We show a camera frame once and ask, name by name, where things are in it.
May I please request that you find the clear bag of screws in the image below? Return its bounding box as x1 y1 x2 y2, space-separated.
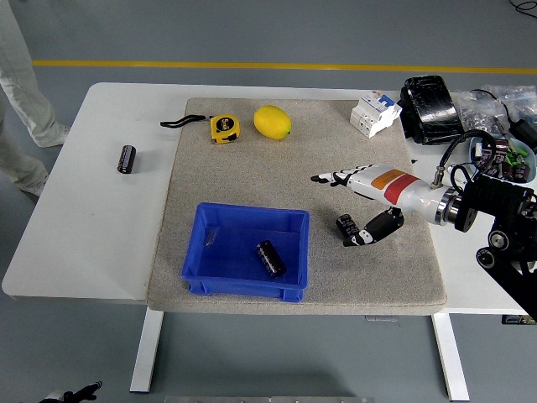
482 83 537 123
455 90 507 138

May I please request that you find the light blue bowl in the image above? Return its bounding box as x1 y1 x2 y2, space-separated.
468 131 537 186

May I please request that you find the black floor cable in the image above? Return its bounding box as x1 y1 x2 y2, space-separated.
509 0 537 18

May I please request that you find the black wrapped device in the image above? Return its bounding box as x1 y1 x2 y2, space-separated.
396 75 467 146

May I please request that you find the white circuit breaker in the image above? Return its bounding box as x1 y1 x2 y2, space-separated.
349 90 403 139

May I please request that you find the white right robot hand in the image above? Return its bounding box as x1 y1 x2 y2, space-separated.
310 164 446 248

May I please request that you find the black plug with cord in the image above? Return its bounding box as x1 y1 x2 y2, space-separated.
469 87 537 149

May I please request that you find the white table leg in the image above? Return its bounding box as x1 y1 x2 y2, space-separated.
129 311 164 395
431 312 470 402

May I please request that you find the yellow tape measure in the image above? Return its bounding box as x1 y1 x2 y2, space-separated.
160 113 242 146

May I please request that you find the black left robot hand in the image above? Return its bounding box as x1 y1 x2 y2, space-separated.
44 380 103 403

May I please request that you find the table control panel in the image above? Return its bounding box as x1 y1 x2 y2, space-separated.
501 313 536 326

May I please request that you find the person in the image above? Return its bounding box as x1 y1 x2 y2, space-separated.
0 0 70 198

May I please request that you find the blue plastic box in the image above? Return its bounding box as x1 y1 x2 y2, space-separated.
180 201 310 303

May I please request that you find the yellow lemon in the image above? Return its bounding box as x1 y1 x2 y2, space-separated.
253 105 293 140

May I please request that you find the grey-brown mat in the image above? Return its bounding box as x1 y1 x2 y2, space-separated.
146 97 448 317

